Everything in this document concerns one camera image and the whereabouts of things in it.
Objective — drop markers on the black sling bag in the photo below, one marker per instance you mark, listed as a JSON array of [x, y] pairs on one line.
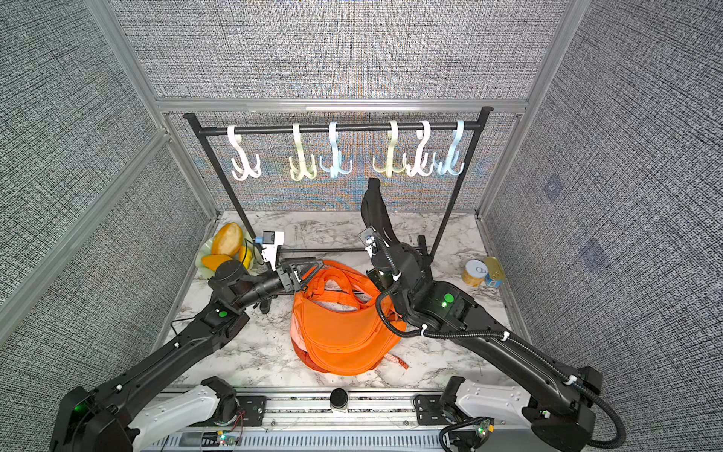
[[375, 214]]

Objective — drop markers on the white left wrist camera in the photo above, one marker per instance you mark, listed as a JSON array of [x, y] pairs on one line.
[[269, 243]]

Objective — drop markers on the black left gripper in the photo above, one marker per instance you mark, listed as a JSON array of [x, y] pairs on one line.
[[290, 282]]

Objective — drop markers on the light green plate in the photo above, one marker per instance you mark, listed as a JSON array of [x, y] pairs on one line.
[[206, 250]]

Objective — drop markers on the pale green hook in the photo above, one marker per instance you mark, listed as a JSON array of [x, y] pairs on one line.
[[389, 168], [302, 168]]

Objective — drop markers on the orange mango slice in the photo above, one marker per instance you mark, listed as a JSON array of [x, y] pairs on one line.
[[213, 261]]

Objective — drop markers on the black knob on rail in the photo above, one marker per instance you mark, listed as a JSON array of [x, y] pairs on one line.
[[338, 400]]

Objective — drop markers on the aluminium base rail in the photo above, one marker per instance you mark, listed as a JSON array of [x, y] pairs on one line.
[[339, 418]]

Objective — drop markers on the white hook far left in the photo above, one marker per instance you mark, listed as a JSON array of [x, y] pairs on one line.
[[243, 167]]

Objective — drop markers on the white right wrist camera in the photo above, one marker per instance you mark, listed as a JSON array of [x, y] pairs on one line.
[[369, 238]]

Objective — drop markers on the light blue hook far right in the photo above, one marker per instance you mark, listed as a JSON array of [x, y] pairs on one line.
[[447, 166]]

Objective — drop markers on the tin can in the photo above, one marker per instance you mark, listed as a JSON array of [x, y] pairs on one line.
[[474, 273]]

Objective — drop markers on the white hook right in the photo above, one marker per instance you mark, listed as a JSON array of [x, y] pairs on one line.
[[423, 163]]

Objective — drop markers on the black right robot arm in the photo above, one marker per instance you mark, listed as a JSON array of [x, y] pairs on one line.
[[561, 404]]

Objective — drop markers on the light blue hook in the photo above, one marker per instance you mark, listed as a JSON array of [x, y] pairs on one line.
[[335, 169], [447, 166]]

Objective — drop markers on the pale green hook right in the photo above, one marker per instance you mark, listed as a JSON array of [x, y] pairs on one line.
[[389, 168]]

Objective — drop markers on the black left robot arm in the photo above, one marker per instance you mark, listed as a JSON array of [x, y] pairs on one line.
[[119, 415]]

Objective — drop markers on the pink and red sling bag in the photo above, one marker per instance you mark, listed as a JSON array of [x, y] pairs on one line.
[[395, 359]]

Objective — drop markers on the yellow fruit piece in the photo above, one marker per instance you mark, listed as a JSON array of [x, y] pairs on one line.
[[245, 256]]

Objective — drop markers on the orange sling bag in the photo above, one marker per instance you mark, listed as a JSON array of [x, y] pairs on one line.
[[335, 325]]

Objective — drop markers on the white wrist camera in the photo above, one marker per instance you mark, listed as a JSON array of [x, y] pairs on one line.
[[269, 243], [369, 238]]

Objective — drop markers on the black clothes rack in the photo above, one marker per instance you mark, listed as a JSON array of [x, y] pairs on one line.
[[416, 205]]

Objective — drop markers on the white hook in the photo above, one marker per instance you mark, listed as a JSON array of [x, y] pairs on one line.
[[423, 163], [243, 167]]

